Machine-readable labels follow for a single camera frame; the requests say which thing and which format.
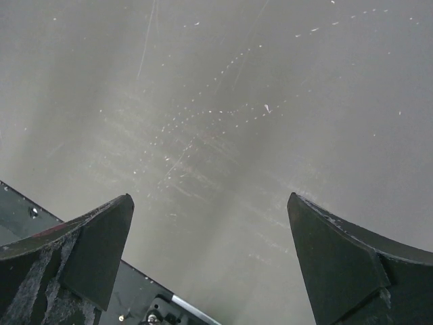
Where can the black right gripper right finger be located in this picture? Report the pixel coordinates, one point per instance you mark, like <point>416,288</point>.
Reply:
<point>355,276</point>

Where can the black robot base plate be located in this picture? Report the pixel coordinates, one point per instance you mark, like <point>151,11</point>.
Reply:
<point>136,298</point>

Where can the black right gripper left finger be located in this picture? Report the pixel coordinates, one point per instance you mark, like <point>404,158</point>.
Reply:
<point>66,274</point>

